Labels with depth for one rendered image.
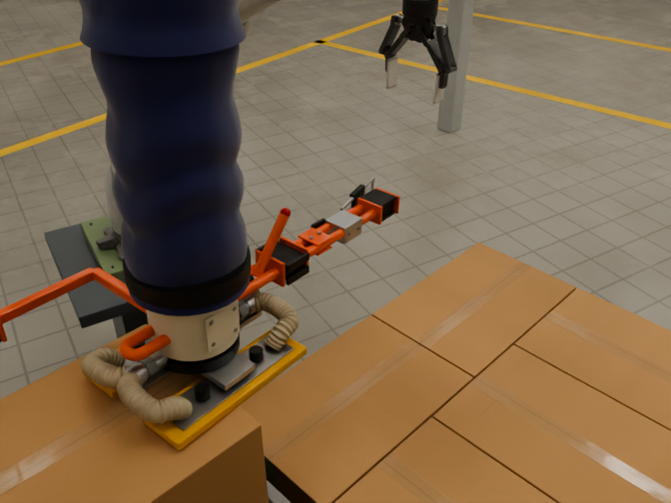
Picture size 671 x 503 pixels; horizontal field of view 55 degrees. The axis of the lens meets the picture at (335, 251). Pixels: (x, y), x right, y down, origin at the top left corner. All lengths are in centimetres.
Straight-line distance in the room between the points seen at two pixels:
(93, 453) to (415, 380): 96
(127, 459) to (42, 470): 14
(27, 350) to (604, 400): 225
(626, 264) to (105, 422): 280
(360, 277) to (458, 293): 103
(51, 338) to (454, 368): 182
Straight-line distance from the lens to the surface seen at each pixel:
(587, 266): 347
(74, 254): 215
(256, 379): 129
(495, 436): 178
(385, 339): 200
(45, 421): 134
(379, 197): 164
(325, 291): 307
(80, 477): 123
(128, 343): 122
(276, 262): 137
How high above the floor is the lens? 187
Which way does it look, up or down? 34 degrees down
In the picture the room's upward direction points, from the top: straight up
